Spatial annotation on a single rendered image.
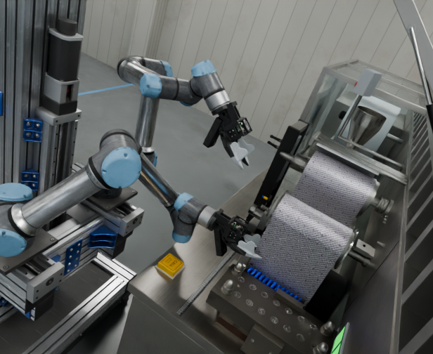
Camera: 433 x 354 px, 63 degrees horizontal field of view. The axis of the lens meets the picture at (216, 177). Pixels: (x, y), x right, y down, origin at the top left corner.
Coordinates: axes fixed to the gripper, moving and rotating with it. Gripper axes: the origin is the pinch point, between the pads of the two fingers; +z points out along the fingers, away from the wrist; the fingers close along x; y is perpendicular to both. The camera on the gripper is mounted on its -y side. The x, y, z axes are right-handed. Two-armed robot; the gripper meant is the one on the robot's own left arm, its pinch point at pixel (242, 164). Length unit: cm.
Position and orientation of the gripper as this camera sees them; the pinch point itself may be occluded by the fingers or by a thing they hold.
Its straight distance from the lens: 118.6
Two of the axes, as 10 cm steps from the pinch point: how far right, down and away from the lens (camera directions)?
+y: 7.6, -3.2, -5.6
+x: 4.7, -3.2, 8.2
